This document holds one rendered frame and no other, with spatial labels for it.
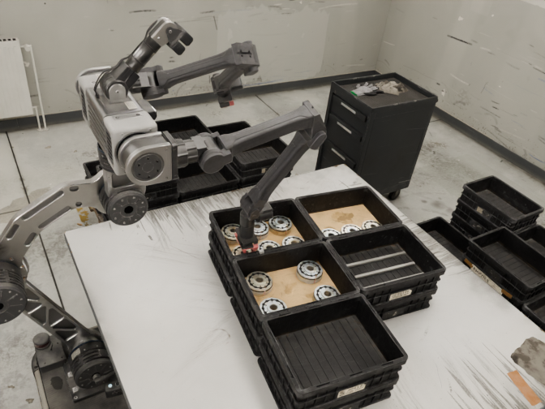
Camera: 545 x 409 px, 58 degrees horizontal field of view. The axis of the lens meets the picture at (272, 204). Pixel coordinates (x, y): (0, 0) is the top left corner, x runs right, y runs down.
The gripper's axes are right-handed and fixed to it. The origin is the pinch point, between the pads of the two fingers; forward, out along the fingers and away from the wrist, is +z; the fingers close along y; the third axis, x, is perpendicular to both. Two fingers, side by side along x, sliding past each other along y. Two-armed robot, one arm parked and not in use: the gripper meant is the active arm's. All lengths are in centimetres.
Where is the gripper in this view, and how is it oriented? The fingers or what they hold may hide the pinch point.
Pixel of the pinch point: (245, 251)
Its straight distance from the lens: 200.0
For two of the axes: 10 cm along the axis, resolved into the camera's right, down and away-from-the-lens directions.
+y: -3.6, -5.6, 7.4
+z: -0.7, 8.1, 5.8
